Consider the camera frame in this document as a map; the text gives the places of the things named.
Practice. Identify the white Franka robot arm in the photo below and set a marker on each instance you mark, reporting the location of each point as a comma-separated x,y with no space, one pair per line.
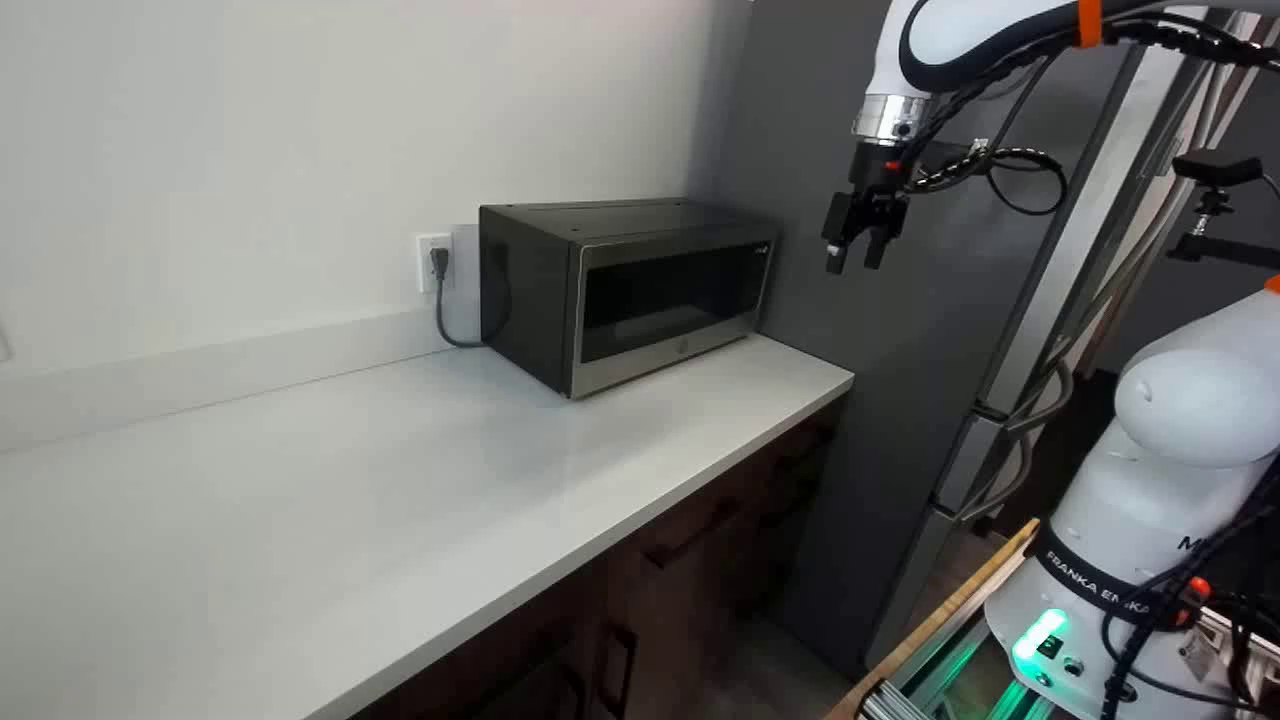
1182,425

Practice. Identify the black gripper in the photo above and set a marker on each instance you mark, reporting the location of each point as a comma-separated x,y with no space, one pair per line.
882,171

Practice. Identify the dark wood base cabinet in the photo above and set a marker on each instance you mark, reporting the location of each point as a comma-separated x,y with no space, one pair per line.
643,603

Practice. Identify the stainless steel microwave oven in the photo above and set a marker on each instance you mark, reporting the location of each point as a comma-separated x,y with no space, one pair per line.
643,286

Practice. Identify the white wall outlet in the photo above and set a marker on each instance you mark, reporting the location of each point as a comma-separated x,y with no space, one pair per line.
433,262

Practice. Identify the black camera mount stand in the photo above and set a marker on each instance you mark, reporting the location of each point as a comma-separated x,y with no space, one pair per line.
1223,201

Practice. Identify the grey refrigerator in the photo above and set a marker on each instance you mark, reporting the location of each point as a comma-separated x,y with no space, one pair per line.
904,403

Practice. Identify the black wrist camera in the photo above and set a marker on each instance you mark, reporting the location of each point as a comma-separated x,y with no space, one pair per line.
952,160

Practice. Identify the wooden robot cart board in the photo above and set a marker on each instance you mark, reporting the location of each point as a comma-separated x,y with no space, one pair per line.
935,620

